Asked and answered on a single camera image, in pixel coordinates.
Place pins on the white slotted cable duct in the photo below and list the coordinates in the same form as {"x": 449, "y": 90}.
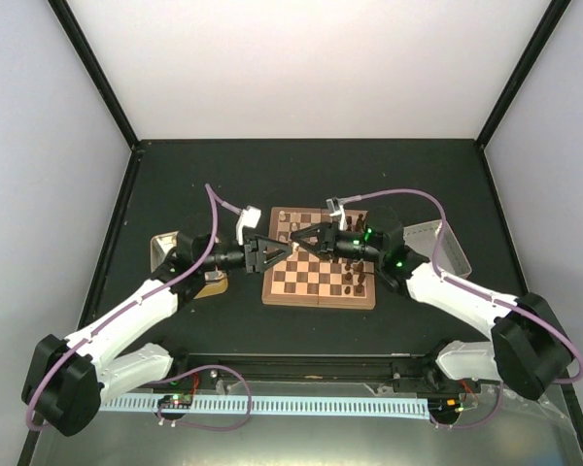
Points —
{"x": 276, "y": 406}

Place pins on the dark chess rook far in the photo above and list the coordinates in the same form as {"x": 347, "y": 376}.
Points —
{"x": 359, "y": 225}

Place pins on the black frame post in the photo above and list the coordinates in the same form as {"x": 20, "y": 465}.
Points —
{"x": 544, "y": 30}
{"x": 77, "y": 37}

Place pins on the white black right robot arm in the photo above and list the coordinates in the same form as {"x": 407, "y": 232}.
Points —
{"x": 520, "y": 349}

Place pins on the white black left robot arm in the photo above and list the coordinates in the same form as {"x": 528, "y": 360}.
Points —
{"x": 70, "y": 378}

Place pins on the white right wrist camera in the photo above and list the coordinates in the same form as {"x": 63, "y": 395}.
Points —
{"x": 336, "y": 211}

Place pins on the yellow tin box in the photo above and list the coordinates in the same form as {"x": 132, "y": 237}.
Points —
{"x": 163, "y": 254}

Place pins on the black frame post left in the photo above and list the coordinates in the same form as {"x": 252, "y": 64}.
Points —
{"x": 77, "y": 37}

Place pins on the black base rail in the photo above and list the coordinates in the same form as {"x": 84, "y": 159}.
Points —
{"x": 420, "y": 371}

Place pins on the small electronics board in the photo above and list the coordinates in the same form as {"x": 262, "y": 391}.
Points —
{"x": 175, "y": 401}

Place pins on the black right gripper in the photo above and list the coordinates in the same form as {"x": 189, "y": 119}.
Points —
{"x": 326, "y": 240}

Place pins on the clear plastic tray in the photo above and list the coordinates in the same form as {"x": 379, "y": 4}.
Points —
{"x": 422, "y": 238}

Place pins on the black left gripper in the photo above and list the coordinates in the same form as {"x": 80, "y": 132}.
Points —
{"x": 255, "y": 255}

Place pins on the black frame post right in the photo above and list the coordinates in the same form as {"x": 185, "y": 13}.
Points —
{"x": 544, "y": 30}

